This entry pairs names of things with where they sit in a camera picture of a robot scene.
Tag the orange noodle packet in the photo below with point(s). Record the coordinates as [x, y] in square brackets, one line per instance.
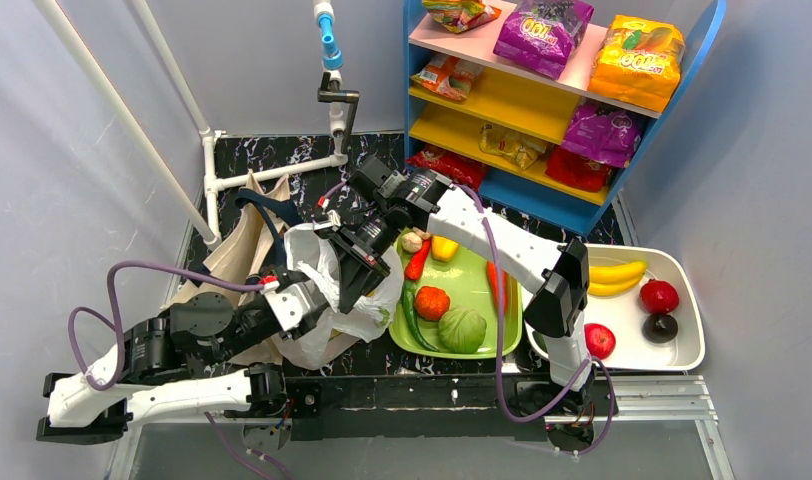
[448, 76]

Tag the purple snack bag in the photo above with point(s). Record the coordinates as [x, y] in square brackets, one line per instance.
[543, 36]
[604, 133]

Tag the red snack packet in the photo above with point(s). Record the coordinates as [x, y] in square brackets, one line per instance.
[460, 169]
[577, 172]

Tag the white plastic tray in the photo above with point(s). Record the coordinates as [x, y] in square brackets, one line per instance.
[625, 315]

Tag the floral canvas tote bag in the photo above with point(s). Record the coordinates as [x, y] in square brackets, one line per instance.
[243, 252]

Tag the black clamp on pipe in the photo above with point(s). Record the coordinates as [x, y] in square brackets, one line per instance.
[343, 104]

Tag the red snack packet left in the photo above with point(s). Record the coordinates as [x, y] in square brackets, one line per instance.
[460, 169]

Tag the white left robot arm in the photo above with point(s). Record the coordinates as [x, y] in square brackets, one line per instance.
[165, 368]

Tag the colourful blue shelf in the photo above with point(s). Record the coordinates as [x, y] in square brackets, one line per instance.
[508, 95]

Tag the yellow banana bunch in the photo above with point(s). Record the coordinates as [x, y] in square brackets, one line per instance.
[608, 281]

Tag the green cabbage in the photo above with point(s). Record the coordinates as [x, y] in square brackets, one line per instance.
[462, 330]

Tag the garlic bulb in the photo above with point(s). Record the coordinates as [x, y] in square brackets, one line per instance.
[411, 242]
[422, 234]

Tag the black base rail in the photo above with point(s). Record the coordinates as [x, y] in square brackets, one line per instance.
[411, 406]

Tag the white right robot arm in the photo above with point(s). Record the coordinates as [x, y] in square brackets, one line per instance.
[556, 275]

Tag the dark mangosteen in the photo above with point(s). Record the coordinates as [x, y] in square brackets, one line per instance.
[660, 328]

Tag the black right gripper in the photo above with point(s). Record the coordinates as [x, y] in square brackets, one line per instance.
[351, 250]

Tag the yellow bell pepper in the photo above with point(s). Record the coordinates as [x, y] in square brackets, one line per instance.
[443, 249]

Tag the orange green snack bag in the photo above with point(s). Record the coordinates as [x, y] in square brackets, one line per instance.
[458, 16]

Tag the red snack packet right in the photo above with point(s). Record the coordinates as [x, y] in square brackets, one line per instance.
[577, 172]

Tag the purple snack bag top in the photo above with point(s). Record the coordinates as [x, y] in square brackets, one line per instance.
[543, 36]

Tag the green chili pepper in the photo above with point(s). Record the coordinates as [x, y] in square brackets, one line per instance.
[408, 296]

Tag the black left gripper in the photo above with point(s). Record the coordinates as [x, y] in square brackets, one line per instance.
[306, 291]

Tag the orange pumpkin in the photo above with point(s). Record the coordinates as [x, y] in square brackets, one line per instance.
[431, 303]

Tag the small red chili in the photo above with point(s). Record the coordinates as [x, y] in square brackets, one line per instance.
[418, 260]

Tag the yellow snack bag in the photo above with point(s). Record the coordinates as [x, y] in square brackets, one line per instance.
[638, 62]

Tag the yellow clear snack packet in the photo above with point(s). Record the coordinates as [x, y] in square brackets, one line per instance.
[515, 147]

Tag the purple snack bag lower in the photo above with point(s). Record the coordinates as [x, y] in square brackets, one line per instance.
[604, 133]

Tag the orange carrot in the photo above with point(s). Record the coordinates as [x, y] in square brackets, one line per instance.
[498, 294]

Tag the white plastic grocery bag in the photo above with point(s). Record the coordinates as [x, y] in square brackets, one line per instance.
[372, 314]

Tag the red apple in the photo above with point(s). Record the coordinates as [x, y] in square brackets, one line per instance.
[600, 340]

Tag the red pomegranate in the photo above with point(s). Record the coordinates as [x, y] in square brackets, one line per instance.
[659, 297]

